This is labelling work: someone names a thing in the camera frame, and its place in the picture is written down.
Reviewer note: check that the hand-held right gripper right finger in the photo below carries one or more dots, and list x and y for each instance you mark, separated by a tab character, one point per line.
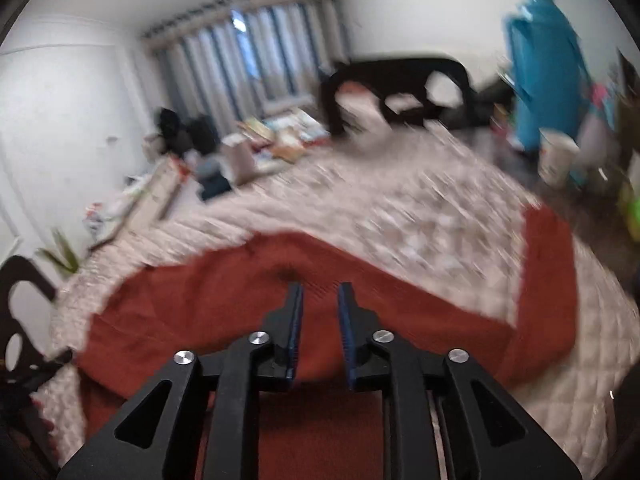
345	330

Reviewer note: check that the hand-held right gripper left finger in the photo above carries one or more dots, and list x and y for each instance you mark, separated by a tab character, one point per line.
297	330

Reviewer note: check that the red knitted sweater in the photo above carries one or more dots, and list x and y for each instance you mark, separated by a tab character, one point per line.
200	300

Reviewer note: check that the beige quilted floral cover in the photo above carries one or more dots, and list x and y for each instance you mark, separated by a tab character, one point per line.
400	210

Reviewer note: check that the dark blue box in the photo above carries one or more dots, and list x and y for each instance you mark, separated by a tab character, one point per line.
215	182

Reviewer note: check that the pale pink box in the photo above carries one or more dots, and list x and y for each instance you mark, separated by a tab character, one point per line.
240	160

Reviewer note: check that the black bag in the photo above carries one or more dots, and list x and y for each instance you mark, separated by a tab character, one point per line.
202	132

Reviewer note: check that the green plant leaves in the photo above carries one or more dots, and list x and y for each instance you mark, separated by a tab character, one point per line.
62	255

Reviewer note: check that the black plastic chair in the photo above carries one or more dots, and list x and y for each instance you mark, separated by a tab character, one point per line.
390	67

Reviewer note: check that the black chair with cutouts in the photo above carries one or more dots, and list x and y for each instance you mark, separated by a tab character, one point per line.
35	272

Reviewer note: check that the white paper cup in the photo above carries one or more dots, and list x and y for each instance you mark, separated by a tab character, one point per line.
557	160

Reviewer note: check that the blue and white striped curtains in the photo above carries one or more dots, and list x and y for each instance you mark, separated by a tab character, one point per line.
220	60

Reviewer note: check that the white panelled door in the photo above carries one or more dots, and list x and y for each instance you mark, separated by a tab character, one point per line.
60	135

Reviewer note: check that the teal hanging garment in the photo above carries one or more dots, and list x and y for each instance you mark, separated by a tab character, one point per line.
545	60

